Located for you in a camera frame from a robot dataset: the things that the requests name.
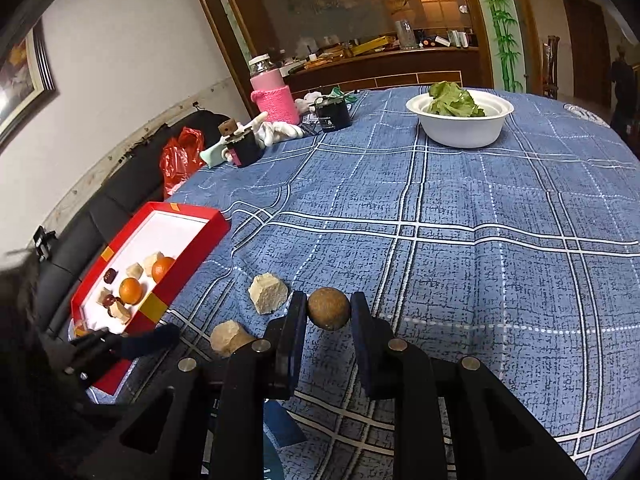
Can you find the cream fruit chunk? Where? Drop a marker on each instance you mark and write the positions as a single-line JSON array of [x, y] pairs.
[[121, 311], [134, 270], [151, 261], [267, 294]]

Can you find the black device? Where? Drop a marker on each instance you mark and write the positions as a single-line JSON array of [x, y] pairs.
[[44, 244]]

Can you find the black leather sofa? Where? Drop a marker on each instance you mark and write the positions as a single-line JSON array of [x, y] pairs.
[[125, 180]]

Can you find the green lettuce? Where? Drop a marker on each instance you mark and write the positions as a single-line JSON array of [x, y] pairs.
[[452, 100]]

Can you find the wooden chair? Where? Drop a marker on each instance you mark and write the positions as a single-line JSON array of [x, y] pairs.
[[550, 67]]

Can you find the orange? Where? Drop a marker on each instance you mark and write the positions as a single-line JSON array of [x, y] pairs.
[[163, 270], [131, 291]]

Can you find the glass jar with pink sleeve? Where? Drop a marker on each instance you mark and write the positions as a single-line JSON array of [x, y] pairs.
[[274, 92]]

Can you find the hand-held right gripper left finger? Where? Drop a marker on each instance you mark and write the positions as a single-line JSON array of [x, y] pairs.
[[296, 340]]

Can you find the framed picture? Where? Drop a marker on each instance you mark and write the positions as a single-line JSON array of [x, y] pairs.
[[22, 80]]

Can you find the blue plaid tablecloth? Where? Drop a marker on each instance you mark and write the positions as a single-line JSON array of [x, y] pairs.
[[450, 240]]

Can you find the red fruit piece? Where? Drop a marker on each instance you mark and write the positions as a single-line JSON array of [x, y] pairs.
[[107, 298]]

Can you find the white glove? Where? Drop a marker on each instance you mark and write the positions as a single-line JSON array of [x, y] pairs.
[[277, 132], [307, 102]]

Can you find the white bowl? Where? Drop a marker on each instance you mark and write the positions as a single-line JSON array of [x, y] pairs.
[[462, 127]]

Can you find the wooden counter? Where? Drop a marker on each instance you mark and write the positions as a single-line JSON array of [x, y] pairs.
[[380, 67]]

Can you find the red cardboard box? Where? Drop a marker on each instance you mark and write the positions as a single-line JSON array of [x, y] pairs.
[[195, 255]]

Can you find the tan fruit chunk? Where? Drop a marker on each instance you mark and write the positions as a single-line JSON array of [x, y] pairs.
[[227, 338]]

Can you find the black labelled container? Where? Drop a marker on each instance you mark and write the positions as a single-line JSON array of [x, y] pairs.
[[334, 116]]

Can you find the black container with cork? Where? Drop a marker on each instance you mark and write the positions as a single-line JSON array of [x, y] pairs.
[[242, 150]]

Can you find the wooden door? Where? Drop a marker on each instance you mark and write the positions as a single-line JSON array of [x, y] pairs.
[[587, 50]]

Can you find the mint green cloth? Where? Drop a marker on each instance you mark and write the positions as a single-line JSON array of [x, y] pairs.
[[214, 155]]

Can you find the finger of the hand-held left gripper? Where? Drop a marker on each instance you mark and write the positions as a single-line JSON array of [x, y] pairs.
[[147, 341]]

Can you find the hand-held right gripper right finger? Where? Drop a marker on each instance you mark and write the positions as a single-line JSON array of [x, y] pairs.
[[361, 345]]

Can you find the brown round fruit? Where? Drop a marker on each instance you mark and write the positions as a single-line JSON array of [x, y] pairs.
[[328, 308]]

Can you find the clear glass pitcher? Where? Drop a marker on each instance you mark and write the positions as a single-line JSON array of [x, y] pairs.
[[406, 35]]

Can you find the red plastic bag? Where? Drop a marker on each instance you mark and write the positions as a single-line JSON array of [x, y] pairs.
[[180, 160]]

